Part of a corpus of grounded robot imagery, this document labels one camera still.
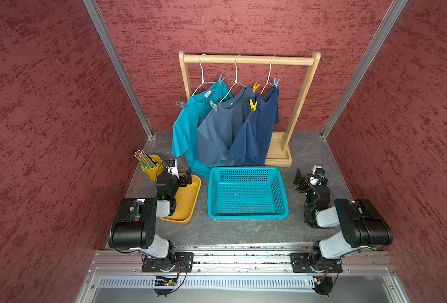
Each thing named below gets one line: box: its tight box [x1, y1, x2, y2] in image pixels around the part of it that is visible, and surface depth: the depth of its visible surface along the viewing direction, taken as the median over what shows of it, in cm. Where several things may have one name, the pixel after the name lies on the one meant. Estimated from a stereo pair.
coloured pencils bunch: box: [133, 148, 159, 169], surface depth 92 cm
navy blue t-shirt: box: [229, 86, 280, 167], surface depth 82 cm
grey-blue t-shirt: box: [196, 85, 259, 166], surface depth 83 cm
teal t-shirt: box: [171, 80, 235, 179], surface depth 81 cm
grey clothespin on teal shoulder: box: [175, 100, 189, 110], surface depth 71 cm
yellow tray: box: [159, 174, 202, 224], surface depth 91 cm
